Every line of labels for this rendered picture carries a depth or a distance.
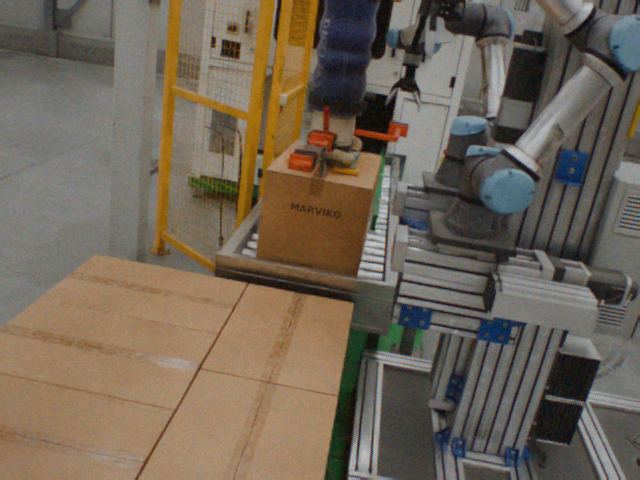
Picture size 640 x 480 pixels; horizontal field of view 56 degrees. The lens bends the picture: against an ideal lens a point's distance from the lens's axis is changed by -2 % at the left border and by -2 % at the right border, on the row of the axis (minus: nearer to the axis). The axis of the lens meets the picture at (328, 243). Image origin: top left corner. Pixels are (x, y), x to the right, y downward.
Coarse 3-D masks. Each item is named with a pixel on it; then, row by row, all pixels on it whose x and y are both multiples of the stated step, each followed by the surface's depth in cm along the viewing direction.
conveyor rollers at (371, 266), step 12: (384, 168) 429; (384, 180) 403; (384, 192) 372; (384, 204) 352; (384, 216) 328; (384, 228) 311; (252, 240) 272; (372, 240) 294; (384, 240) 294; (252, 252) 255; (372, 252) 277; (360, 264) 261; (372, 264) 262; (360, 276) 252; (372, 276) 252
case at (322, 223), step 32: (288, 192) 228; (320, 192) 226; (352, 192) 225; (288, 224) 232; (320, 224) 231; (352, 224) 229; (256, 256) 239; (288, 256) 237; (320, 256) 235; (352, 256) 233
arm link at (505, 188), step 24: (600, 24) 138; (624, 24) 130; (600, 48) 134; (624, 48) 131; (576, 72) 139; (600, 72) 135; (624, 72) 134; (576, 96) 137; (600, 96) 138; (552, 120) 139; (576, 120) 139; (528, 144) 141; (552, 144) 140; (480, 168) 150; (504, 168) 142; (528, 168) 141; (480, 192) 146; (504, 192) 142; (528, 192) 142
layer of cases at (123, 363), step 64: (64, 320) 184; (128, 320) 190; (192, 320) 196; (256, 320) 203; (320, 320) 210; (0, 384) 152; (64, 384) 156; (128, 384) 160; (192, 384) 165; (256, 384) 169; (320, 384) 174; (0, 448) 132; (64, 448) 135; (128, 448) 138; (192, 448) 142; (256, 448) 145; (320, 448) 149
